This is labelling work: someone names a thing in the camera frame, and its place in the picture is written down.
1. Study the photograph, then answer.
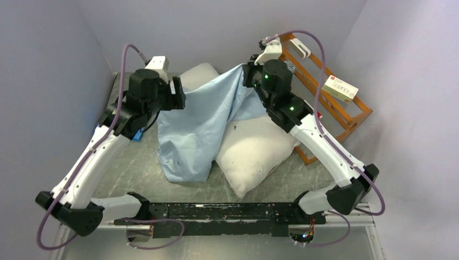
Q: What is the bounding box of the light blue pillowcase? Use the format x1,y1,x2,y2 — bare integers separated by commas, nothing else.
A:
156,63,266,183

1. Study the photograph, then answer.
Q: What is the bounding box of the white pillow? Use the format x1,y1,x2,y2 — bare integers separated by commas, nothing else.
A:
179,62,301,199

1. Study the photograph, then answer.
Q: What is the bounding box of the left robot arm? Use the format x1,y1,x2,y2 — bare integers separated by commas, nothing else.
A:
36,69,186,237

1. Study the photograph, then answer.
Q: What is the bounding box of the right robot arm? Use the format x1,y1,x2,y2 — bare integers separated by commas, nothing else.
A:
242,60,379,224

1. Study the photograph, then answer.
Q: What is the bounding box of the blue white jar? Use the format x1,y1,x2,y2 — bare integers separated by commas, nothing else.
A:
284,60,296,74

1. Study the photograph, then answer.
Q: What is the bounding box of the white rectangular device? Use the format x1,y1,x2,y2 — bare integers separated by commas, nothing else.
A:
288,37,311,59

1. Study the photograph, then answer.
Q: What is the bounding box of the white medicine box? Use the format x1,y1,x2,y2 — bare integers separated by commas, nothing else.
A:
322,75,359,103

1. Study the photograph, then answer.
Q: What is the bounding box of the orange wooden shelf rack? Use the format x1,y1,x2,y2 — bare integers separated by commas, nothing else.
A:
278,32,373,166

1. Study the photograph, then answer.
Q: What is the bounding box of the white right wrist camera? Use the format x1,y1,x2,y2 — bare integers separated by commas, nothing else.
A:
254,35,283,65

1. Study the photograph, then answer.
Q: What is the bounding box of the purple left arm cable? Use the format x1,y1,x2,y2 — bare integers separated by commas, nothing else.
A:
36,44,148,251

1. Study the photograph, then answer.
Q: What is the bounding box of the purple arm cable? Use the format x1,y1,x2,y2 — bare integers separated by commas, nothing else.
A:
264,30,386,217
36,44,148,251

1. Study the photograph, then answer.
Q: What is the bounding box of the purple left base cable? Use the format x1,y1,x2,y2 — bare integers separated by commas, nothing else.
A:
125,218,185,251

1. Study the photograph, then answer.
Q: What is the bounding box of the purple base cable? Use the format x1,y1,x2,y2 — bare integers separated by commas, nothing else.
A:
294,210,351,248
125,218,185,251

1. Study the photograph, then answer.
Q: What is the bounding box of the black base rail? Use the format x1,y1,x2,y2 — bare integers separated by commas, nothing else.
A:
114,201,327,238

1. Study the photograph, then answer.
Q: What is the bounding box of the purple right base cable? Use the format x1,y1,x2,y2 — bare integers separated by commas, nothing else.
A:
294,210,351,248

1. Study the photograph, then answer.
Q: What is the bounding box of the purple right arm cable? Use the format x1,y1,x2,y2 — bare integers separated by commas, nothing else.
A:
264,30,386,217

